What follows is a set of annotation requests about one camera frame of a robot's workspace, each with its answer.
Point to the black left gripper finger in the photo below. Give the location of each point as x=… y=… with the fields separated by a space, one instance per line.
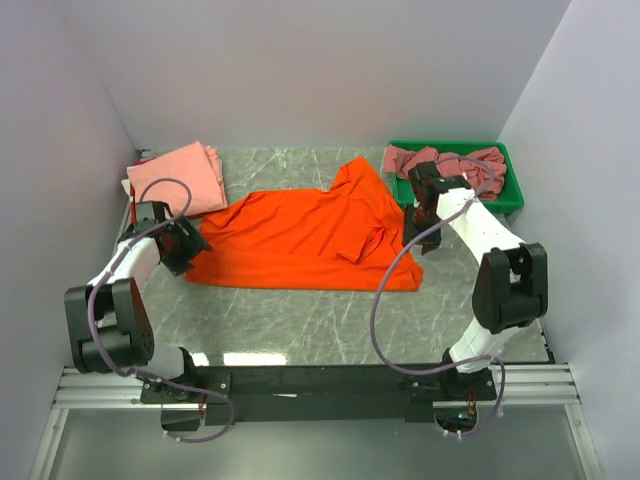
x=179 y=266
x=199 y=243

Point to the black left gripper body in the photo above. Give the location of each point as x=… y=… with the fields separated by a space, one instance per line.
x=180 y=243

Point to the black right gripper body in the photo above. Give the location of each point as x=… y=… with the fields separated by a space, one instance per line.
x=423 y=218

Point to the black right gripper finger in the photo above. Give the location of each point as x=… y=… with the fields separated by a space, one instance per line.
x=429 y=246
x=408 y=224

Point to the orange t-shirt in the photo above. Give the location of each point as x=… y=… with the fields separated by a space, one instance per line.
x=344 y=238

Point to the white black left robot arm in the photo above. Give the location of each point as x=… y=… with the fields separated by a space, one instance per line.
x=108 y=326

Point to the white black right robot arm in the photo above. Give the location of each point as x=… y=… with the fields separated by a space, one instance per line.
x=511 y=287

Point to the dusty rose t-shirt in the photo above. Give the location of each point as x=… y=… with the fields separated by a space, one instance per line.
x=485 y=170

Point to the folded pink t-shirt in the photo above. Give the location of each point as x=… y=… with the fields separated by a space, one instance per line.
x=190 y=175

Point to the folded white t-shirt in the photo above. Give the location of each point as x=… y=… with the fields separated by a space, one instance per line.
x=126 y=187

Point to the green plastic tray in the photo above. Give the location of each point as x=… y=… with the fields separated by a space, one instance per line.
x=509 y=200

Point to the black base crossbar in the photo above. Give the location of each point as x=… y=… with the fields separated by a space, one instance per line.
x=318 y=393

